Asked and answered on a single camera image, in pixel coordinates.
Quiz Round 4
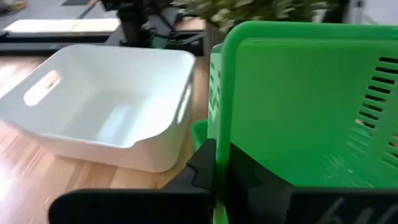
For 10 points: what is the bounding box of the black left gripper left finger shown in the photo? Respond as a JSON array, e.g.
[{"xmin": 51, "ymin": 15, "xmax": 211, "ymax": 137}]
[{"xmin": 48, "ymin": 138, "xmax": 218, "ymax": 224}]

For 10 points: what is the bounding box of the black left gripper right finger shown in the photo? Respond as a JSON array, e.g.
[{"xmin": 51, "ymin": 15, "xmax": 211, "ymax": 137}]
[{"xmin": 228, "ymin": 144, "xmax": 398, "ymax": 224}]

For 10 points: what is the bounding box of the green slotted plastic basket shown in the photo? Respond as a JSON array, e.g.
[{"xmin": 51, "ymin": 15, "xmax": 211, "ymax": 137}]
[
  {"xmin": 213, "ymin": 20, "xmax": 398, "ymax": 224},
  {"xmin": 190, "ymin": 43, "xmax": 223, "ymax": 151}
]

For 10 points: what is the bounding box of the white plastic storage bin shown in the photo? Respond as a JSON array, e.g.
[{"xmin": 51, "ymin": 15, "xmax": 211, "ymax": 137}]
[{"xmin": 0, "ymin": 43, "xmax": 197, "ymax": 174}]

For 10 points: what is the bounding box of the ribbed grey plant pot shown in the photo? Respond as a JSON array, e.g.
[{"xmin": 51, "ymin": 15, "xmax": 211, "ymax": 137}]
[{"xmin": 203, "ymin": 21, "xmax": 229, "ymax": 58}]

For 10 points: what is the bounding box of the green potted plant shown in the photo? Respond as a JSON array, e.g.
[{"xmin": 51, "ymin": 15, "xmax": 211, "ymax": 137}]
[{"xmin": 172, "ymin": 0, "xmax": 338, "ymax": 34}]

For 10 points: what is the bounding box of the black rig frame rail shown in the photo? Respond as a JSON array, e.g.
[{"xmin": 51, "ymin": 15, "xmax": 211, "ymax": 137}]
[{"xmin": 0, "ymin": 30, "xmax": 125, "ymax": 57}]

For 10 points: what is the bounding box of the black rig frame post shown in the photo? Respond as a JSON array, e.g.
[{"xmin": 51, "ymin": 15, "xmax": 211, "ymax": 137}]
[{"xmin": 323, "ymin": 0, "xmax": 354, "ymax": 24}]

